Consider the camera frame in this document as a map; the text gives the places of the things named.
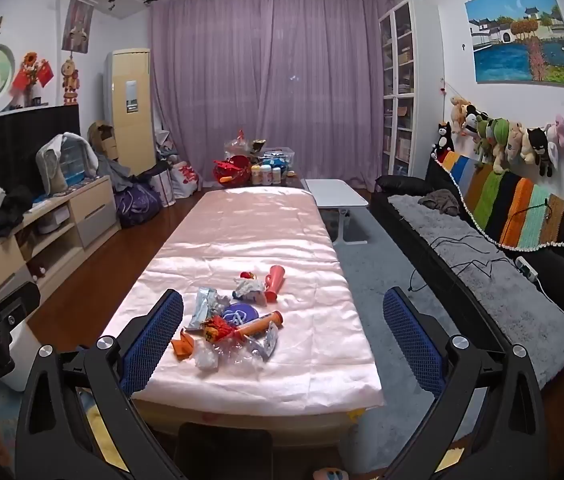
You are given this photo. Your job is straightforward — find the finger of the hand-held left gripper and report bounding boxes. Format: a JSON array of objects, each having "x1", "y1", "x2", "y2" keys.
[{"x1": 0, "y1": 282, "x2": 41, "y2": 337}]

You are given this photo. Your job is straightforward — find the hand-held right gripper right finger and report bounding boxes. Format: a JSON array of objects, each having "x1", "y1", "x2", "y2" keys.
[{"x1": 383, "y1": 287, "x2": 549, "y2": 480}]

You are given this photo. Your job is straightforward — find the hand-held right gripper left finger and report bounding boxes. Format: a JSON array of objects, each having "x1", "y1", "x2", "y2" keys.
[{"x1": 14, "y1": 288, "x2": 185, "y2": 480}]

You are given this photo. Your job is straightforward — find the printed paper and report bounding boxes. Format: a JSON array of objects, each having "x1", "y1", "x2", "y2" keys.
[{"x1": 233, "y1": 276, "x2": 267, "y2": 306}]

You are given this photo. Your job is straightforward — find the black waste bin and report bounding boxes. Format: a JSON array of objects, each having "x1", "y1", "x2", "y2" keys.
[{"x1": 177, "y1": 422, "x2": 283, "y2": 480}]

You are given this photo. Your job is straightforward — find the orange wrapper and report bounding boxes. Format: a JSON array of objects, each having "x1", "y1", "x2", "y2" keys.
[{"x1": 171, "y1": 327, "x2": 198, "y2": 361}]

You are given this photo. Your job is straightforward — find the white cylinder container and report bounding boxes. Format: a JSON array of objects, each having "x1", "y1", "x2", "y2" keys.
[{"x1": 0, "y1": 317, "x2": 40, "y2": 392}]

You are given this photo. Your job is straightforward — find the blue silver wrapper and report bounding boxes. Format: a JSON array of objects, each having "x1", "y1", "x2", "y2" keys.
[{"x1": 185, "y1": 287, "x2": 221, "y2": 332}]

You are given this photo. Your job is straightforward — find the red patterned wrapper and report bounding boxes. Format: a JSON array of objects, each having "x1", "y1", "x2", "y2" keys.
[{"x1": 201, "y1": 316, "x2": 237, "y2": 344}]

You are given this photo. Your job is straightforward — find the grey blue rug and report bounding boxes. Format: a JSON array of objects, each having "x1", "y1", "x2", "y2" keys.
[{"x1": 334, "y1": 205, "x2": 509, "y2": 476}]

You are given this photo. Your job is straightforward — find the purple plastic bowl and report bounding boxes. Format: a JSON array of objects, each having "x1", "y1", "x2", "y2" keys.
[{"x1": 222, "y1": 301, "x2": 263, "y2": 329}]

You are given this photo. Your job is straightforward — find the clear plastic wrap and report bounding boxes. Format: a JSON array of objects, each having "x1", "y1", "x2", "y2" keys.
[{"x1": 214, "y1": 322, "x2": 281, "y2": 369}]

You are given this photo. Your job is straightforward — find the grey fluffy blanket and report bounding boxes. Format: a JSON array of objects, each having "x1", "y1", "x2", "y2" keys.
[{"x1": 387, "y1": 192, "x2": 564, "y2": 391}]

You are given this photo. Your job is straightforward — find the orange tube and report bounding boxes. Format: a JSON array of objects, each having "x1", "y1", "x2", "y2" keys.
[{"x1": 234, "y1": 310, "x2": 284, "y2": 337}]

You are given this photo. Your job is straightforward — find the beige television cabinet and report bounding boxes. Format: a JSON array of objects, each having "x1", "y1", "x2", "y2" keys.
[{"x1": 0, "y1": 175, "x2": 123, "y2": 312}]

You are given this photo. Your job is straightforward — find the beige low table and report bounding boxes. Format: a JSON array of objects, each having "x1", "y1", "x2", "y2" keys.
[{"x1": 134, "y1": 400, "x2": 363, "y2": 449}]

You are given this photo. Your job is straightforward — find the red plastic cup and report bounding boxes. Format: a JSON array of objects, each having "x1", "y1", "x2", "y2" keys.
[{"x1": 263, "y1": 264, "x2": 287, "y2": 304}]

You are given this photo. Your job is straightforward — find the grey white cloth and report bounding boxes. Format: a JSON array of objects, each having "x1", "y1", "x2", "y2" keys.
[{"x1": 36, "y1": 132, "x2": 100, "y2": 196}]

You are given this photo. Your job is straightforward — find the purple bag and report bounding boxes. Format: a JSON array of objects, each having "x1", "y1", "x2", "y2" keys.
[{"x1": 114, "y1": 182, "x2": 163, "y2": 229}]

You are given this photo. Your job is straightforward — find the white power strip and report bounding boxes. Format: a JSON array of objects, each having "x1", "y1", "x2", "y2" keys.
[{"x1": 514, "y1": 255, "x2": 539, "y2": 281}]

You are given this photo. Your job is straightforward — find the brown cloth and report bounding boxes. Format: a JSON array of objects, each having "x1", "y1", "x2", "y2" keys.
[{"x1": 417, "y1": 189, "x2": 463, "y2": 219}]

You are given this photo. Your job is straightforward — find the black television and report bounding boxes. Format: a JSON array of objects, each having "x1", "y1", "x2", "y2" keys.
[{"x1": 0, "y1": 104, "x2": 81, "y2": 196}]

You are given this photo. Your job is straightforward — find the pink satin tablecloth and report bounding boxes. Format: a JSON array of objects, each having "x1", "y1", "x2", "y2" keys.
[{"x1": 96, "y1": 187, "x2": 385, "y2": 419}]

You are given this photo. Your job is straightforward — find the clear plastic drawer box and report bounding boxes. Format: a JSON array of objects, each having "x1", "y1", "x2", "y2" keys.
[{"x1": 54, "y1": 137, "x2": 95, "y2": 186}]

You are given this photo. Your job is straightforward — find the black cushion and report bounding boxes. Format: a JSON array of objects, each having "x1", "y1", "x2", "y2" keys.
[{"x1": 377, "y1": 174, "x2": 436, "y2": 196}]

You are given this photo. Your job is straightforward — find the white shopping bag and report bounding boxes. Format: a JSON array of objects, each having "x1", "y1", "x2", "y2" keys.
[{"x1": 149, "y1": 160, "x2": 203, "y2": 206}]

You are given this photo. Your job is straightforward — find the black sofa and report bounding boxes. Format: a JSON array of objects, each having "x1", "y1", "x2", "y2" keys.
[{"x1": 371, "y1": 152, "x2": 564, "y2": 361}]

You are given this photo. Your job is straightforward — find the grey clothes heap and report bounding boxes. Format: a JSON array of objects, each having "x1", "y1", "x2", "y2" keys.
[{"x1": 96, "y1": 152, "x2": 163, "y2": 194}]

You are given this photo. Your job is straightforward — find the white folding table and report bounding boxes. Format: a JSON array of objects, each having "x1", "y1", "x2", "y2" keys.
[{"x1": 303, "y1": 179, "x2": 371, "y2": 245}]

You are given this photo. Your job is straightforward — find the striped crochet blanket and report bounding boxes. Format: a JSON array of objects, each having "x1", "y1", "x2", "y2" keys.
[{"x1": 429, "y1": 150, "x2": 564, "y2": 264}]

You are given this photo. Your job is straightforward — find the cardboard box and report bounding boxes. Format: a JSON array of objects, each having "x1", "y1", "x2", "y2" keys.
[{"x1": 86, "y1": 120, "x2": 120, "y2": 164}]

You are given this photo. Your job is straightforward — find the red plastic toy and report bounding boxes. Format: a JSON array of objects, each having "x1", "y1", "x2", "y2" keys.
[{"x1": 212, "y1": 156, "x2": 253, "y2": 189}]

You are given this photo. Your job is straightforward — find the yellow standing air conditioner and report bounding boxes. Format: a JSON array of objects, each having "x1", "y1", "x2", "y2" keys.
[{"x1": 104, "y1": 48, "x2": 158, "y2": 177}]

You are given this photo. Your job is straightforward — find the clear storage box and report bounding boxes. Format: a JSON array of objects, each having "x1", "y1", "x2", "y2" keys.
[{"x1": 262, "y1": 146, "x2": 297, "y2": 171}]

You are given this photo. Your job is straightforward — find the red flags with sunflower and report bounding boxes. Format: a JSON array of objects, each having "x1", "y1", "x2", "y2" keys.
[{"x1": 11, "y1": 51, "x2": 55, "y2": 106}]

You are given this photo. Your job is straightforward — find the hanging doll ornament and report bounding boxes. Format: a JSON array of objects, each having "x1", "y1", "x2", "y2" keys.
[{"x1": 60, "y1": 52, "x2": 82, "y2": 106}]

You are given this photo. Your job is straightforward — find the row of plush toys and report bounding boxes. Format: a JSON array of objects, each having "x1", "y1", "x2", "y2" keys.
[{"x1": 449, "y1": 95, "x2": 564, "y2": 179}]

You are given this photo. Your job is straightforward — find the white glass bookcase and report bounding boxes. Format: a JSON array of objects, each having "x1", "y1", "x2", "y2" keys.
[{"x1": 379, "y1": 0, "x2": 443, "y2": 192}]

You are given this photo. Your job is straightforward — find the purple curtain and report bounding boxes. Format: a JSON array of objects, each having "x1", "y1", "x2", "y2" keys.
[{"x1": 149, "y1": 0, "x2": 395, "y2": 194}]

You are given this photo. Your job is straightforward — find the landscape painting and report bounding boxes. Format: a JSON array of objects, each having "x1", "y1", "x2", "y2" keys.
[{"x1": 464, "y1": 0, "x2": 564, "y2": 85}]

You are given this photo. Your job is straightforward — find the black cable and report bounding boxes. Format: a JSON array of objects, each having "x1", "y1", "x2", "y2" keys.
[{"x1": 408, "y1": 200, "x2": 551, "y2": 294}]

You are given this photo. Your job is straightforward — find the wall poster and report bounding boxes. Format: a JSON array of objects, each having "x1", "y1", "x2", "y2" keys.
[{"x1": 62, "y1": 0, "x2": 95, "y2": 54}]

